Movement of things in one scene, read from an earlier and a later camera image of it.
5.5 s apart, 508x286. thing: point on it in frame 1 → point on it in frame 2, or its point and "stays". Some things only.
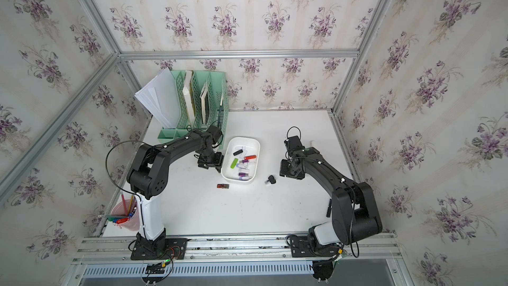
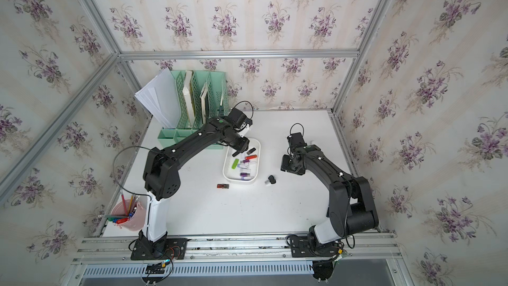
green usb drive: [234, 163] stays
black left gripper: [217, 163] → [243, 147]
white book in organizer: [187, 93] stays
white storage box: [241, 160] stays
